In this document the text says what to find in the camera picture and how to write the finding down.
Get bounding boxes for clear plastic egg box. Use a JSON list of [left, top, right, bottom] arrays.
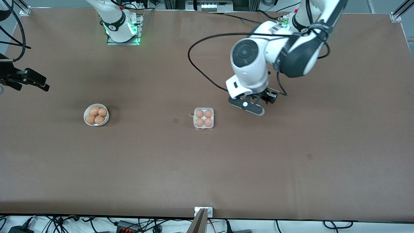
[[193, 107, 215, 131]]

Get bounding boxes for grey electrical terminal box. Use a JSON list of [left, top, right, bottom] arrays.
[[193, 0, 234, 12]]

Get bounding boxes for white ceramic bowl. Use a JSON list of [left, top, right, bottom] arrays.
[[83, 103, 110, 127]]

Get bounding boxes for aluminium profile bar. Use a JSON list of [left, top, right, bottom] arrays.
[[186, 208, 208, 233]]

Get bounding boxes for black power strip orange switches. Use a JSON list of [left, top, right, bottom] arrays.
[[116, 220, 141, 233]]

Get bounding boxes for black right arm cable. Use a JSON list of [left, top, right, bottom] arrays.
[[0, 0, 32, 62]]

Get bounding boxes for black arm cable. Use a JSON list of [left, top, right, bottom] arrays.
[[0, 0, 32, 62], [188, 0, 331, 97]]

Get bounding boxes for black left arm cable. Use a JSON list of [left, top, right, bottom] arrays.
[[188, 0, 331, 97]]

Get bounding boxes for long black table cable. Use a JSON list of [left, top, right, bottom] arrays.
[[210, 12, 263, 25]]

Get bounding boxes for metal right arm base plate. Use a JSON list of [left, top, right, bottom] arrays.
[[106, 14, 144, 46]]

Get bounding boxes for black looped floor cable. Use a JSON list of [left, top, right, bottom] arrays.
[[323, 220, 354, 229]]

